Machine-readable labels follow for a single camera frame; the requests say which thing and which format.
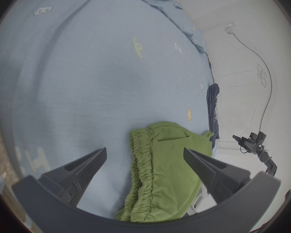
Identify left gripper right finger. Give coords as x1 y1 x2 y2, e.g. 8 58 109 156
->
183 147 250 204

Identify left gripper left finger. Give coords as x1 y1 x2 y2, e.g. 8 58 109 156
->
40 148 107 207

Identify green shorts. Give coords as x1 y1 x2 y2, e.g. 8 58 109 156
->
116 122 215 223

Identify dark blue printed T-shirt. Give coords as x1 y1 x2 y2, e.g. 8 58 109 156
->
206 83 220 140

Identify pale blue quilt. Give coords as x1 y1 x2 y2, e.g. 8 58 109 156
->
104 0 208 55

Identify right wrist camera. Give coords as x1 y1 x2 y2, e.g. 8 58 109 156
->
249 132 267 144

